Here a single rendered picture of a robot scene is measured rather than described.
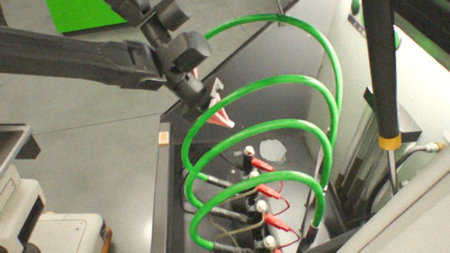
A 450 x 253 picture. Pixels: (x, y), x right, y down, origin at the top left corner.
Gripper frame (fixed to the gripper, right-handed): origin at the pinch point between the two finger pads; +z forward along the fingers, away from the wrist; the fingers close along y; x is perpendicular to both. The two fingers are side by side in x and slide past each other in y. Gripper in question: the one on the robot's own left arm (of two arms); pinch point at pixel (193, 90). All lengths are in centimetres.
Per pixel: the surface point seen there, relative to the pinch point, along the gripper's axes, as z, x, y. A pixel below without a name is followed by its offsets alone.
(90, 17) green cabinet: -158, 231, 170
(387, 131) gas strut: 18, -45, -29
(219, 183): 22.0, -1.4, -10.8
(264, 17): -2.8, -26.3, 0.4
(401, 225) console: 27, -41, -30
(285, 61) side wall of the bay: 6.1, -9.4, 32.9
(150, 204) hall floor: 35, 123, 42
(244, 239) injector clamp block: 37.1, 1.6, -11.2
